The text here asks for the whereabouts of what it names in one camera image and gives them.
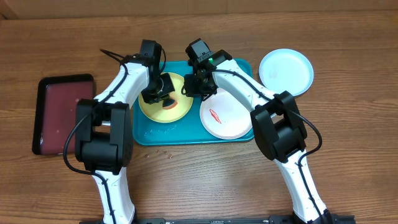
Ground red and green sponge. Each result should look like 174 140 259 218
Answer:
162 98 178 110

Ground yellow-green plate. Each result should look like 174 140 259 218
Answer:
138 72 193 123

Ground light blue plate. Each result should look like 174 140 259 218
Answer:
259 49 314 96

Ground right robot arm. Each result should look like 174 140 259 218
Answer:
182 39 333 223

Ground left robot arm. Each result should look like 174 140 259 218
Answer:
68 40 175 223

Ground teal plastic serving tray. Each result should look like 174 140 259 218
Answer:
132 58 254 146

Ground black tray with maroon liner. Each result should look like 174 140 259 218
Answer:
32 73 95 156

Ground white plate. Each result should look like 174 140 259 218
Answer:
200 88 252 140

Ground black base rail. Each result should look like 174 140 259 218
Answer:
80 214 356 224

